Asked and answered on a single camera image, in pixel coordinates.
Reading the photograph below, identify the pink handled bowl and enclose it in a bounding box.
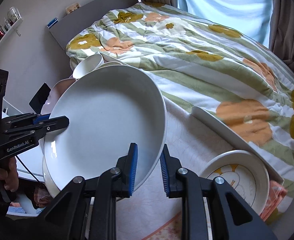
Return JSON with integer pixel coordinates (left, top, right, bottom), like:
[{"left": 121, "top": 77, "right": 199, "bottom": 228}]
[{"left": 40, "top": 78, "right": 76, "bottom": 115}]

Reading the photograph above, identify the plain white plate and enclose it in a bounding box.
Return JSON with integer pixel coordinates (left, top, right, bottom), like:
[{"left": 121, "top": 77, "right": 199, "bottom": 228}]
[{"left": 44, "top": 65, "right": 167, "bottom": 189}]

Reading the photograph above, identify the cream cartoon bowl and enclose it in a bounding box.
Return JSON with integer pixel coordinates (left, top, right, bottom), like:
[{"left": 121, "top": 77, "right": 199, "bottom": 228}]
[{"left": 72, "top": 54, "right": 104, "bottom": 79}]

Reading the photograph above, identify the duck cartoon plate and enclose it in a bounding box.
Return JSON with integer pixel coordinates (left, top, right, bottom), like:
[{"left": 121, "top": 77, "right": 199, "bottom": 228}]
[{"left": 200, "top": 150, "right": 269, "bottom": 214}]

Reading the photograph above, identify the yellow cartoon plate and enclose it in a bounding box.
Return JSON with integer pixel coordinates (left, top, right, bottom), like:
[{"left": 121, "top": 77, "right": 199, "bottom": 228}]
[{"left": 42, "top": 158, "right": 60, "bottom": 198}]

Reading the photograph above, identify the white ribbed bowl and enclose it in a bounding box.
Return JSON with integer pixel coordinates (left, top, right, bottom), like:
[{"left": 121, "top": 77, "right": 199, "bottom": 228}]
[{"left": 96, "top": 61, "right": 126, "bottom": 69}]

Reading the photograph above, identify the person's left hand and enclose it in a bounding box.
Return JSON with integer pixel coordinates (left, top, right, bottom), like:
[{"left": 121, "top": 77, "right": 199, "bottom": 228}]
[{"left": 0, "top": 157, "right": 19, "bottom": 192}]

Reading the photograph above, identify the pink floral tablecloth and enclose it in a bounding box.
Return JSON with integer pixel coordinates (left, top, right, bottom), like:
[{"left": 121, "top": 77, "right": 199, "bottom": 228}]
[{"left": 84, "top": 97, "right": 289, "bottom": 240}]

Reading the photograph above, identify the white tray table rim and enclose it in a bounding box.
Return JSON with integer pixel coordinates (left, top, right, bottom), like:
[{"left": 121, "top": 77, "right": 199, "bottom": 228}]
[{"left": 191, "top": 106, "right": 284, "bottom": 185}]

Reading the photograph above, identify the grey headboard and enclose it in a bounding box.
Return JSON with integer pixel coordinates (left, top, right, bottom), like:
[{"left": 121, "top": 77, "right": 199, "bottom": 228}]
[{"left": 49, "top": 0, "right": 138, "bottom": 49}]

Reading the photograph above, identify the floral green white duvet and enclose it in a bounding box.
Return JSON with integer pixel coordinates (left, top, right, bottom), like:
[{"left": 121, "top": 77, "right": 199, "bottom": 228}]
[{"left": 65, "top": 2, "right": 294, "bottom": 198}]

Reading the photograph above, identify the beige curtain right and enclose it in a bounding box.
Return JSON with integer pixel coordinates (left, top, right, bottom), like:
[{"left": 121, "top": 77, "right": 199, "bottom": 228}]
[{"left": 269, "top": 0, "right": 294, "bottom": 73}]

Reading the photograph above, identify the light blue sheer curtain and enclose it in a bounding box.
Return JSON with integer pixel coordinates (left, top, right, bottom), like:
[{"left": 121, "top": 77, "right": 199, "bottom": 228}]
[{"left": 178, "top": 0, "right": 273, "bottom": 47}]

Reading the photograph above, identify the white wall shelf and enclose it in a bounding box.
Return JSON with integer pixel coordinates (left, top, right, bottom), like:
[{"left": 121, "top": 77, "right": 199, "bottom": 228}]
[{"left": 0, "top": 7, "right": 23, "bottom": 50}]

